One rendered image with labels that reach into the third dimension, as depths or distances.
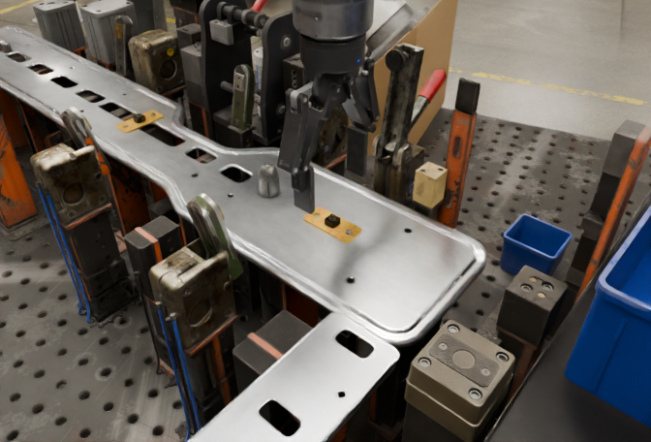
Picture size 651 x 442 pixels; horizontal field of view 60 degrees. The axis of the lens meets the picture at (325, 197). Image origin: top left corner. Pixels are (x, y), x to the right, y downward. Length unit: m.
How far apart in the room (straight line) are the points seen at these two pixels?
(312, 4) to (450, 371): 0.39
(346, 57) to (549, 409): 0.41
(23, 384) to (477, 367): 0.78
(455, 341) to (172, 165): 0.56
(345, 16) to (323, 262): 0.32
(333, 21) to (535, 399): 0.42
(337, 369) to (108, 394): 0.51
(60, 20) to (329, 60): 1.09
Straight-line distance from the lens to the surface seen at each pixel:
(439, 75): 0.90
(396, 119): 0.84
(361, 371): 0.63
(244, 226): 0.81
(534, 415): 0.60
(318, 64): 0.64
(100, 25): 1.37
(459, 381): 0.56
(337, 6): 0.60
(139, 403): 1.01
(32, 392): 1.09
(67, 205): 0.98
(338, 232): 0.78
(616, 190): 0.73
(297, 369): 0.63
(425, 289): 0.72
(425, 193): 0.81
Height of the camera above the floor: 1.51
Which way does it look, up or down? 36 degrees down
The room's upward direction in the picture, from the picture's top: straight up
